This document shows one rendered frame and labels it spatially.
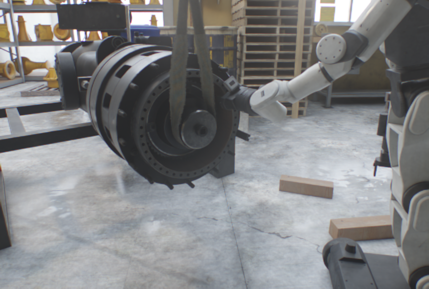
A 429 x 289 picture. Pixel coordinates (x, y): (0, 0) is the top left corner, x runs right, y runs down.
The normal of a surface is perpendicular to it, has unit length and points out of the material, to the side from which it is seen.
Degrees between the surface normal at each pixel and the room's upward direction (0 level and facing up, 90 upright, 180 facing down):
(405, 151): 113
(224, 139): 61
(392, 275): 0
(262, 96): 56
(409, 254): 90
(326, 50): 75
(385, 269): 0
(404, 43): 104
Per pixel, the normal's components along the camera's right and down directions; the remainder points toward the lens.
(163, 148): 0.51, 0.25
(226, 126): -0.84, -0.06
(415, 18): -0.36, 0.49
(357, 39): -0.63, -0.04
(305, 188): -0.34, 0.27
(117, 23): 0.08, 0.29
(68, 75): 0.49, -0.07
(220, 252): 0.00, -0.96
